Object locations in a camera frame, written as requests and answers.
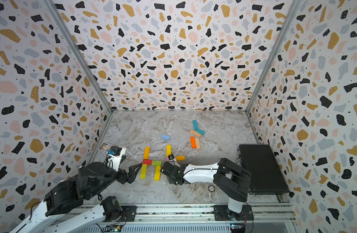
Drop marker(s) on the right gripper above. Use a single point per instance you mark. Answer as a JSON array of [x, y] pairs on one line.
[[170, 181]]

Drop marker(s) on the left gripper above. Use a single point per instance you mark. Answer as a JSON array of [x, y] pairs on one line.
[[124, 178]]

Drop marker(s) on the yellow block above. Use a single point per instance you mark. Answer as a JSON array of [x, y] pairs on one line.
[[143, 171], [168, 150], [157, 173]]

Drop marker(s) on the red block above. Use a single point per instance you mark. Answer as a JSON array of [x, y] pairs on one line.
[[147, 162]]

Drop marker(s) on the amber block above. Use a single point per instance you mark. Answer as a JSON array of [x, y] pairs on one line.
[[180, 158]]

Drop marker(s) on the lime green block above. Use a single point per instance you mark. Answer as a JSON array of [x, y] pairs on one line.
[[156, 163]]

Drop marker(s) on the orange-yellow long block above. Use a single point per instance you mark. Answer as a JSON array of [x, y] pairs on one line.
[[146, 153]]

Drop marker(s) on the orange block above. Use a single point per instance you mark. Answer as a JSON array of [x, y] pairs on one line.
[[193, 142]]

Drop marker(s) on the natural wood long block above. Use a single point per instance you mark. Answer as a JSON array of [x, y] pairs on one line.
[[197, 143]]

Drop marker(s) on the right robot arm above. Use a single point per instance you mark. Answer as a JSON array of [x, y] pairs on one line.
[[231, 178]]

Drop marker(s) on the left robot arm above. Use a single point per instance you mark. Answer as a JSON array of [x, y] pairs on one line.
[[67, 195]]

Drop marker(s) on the small printed card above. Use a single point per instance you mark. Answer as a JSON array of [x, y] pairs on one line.
[[105, 147]]

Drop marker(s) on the light blue block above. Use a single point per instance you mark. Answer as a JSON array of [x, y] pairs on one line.
[[165, 137]]

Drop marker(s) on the round table grommet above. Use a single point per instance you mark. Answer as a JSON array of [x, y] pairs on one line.
[[211, 188]]

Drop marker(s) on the natural wood upper block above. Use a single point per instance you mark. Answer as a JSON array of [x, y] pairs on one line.
[[195, 133]]

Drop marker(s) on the teal small block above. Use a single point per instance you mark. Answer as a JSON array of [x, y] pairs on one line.
[[200, 132]]

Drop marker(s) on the teal long block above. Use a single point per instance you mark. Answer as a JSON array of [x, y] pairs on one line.
[[195, 125]]

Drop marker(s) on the black carrying case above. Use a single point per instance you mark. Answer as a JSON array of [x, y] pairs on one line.
[[259, 160]]

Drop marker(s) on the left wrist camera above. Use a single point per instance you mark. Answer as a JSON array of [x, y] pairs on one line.
[[115, 157]]

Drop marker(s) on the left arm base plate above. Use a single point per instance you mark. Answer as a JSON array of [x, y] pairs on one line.
[[127, 213]]

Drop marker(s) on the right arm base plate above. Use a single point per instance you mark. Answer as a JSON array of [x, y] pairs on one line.
[[222, 213]]

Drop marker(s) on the aluminium front rail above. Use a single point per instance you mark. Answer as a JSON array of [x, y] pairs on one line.
[[183, 218]]

